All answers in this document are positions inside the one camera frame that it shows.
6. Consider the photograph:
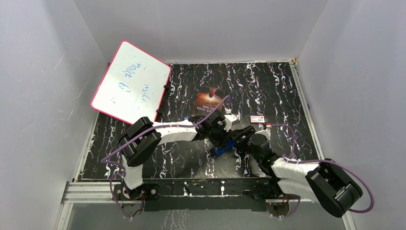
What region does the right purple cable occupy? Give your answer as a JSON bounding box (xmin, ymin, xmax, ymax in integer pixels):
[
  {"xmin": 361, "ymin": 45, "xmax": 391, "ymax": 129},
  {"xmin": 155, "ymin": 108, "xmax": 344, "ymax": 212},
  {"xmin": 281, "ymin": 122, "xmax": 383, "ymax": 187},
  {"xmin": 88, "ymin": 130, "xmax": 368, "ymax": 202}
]
[{"xmin": 270, "ymin": 124, "xmax": 375, "ymax": 219}]

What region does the three days to see book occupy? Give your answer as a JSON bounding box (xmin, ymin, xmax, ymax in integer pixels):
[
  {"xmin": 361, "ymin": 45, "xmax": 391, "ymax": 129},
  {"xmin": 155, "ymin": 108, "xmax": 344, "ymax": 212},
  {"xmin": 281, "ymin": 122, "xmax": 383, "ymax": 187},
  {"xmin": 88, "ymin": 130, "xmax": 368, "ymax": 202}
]
[{"xmin": 192, "ymin": 85, "xmax": 227, "ymax": 116}]

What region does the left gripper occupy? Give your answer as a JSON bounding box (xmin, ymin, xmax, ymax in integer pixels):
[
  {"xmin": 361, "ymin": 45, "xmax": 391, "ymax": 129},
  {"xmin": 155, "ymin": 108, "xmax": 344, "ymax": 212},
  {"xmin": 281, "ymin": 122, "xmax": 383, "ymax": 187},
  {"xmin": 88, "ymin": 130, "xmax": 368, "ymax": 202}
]
[{"xmin": 207, "ymin": 123, "xmax": 233, "ymax": 150}]

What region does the pink framed whiteboard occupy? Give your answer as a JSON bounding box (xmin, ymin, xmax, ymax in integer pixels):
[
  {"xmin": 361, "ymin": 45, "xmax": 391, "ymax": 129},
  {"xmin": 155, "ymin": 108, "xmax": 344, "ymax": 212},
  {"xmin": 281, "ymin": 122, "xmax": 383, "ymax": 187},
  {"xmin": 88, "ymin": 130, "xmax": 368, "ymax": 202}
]
[{"xmin": 90, "ymin": 41, "xmax": 171, "ymax": 125}]

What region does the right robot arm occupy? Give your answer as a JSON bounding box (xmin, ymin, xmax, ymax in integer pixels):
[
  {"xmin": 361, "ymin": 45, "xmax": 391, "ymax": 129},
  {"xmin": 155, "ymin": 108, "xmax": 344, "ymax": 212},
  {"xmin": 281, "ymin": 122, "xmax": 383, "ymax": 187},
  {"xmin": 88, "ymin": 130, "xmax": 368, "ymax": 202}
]
[{"xmin": 229, "ymin": 126, "xmax": 363, "ymax": 218}]

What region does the red staples box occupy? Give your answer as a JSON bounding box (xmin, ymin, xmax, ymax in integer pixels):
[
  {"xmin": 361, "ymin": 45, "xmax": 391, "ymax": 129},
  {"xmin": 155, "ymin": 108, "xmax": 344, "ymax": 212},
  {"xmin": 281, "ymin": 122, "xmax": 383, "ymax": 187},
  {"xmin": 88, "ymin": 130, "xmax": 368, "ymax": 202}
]
[{"xmin": 250, "ymin": 115, "xmax": 265, "ymax": 124}]

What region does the aluminium frame rail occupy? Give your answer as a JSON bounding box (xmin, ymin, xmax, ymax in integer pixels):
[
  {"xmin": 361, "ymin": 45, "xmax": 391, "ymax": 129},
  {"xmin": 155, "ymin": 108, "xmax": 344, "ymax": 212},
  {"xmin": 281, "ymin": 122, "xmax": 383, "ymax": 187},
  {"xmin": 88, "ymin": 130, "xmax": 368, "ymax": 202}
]
[{"xmin": 55, "ymin": 182, "xmax": 142, "ymax": 230}]

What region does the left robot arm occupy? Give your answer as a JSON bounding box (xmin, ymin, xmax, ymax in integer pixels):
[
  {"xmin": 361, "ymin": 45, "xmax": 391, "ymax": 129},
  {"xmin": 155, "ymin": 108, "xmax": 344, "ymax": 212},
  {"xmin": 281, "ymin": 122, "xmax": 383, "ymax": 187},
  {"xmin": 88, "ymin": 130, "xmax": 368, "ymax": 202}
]
[{"xmin": 119, "ymin": 110, "xmax": 238, "ymax": 199}]

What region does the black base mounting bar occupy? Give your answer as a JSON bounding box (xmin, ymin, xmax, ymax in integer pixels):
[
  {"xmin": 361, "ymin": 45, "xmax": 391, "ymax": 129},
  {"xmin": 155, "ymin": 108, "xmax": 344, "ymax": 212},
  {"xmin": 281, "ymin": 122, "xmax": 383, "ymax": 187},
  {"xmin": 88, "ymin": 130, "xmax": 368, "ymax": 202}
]
[{"xmin": 113, "ymin": 177, "xmax": 290, "ymax": 216}]

